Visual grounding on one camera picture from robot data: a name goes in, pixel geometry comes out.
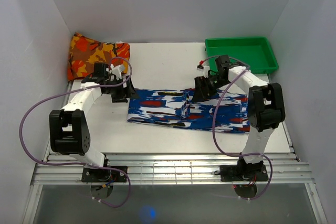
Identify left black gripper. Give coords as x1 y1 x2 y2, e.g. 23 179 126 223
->
104 76 140 103

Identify green plastic tray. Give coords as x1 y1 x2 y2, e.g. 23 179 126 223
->
205 37 279 74

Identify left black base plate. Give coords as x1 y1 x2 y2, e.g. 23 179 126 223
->
81 166 128 183

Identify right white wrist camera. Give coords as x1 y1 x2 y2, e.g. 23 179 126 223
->
196 60 210 78

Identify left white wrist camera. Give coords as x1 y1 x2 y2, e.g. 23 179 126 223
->
109 64 125 80

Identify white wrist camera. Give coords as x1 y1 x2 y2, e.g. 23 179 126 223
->
109 64 125 80
196 60 210 78

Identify aluminium rail frame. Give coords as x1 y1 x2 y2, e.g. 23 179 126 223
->
22 123 327 223

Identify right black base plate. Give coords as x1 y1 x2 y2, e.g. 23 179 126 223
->
219 165 269 182

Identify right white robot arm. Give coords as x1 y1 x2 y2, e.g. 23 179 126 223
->
192 55 286 185

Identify orange camouflage folded trousers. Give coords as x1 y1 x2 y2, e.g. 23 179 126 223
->
67 33 130 81

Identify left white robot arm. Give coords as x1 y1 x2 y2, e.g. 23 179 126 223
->
49 63 138 182

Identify blue white patterned trousers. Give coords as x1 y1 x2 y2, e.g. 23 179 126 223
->
127 89 250 133

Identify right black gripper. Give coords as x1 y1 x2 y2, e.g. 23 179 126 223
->
191 75 232 103

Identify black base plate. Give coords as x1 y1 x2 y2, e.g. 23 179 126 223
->
219 165 269 182
81 166 128 183

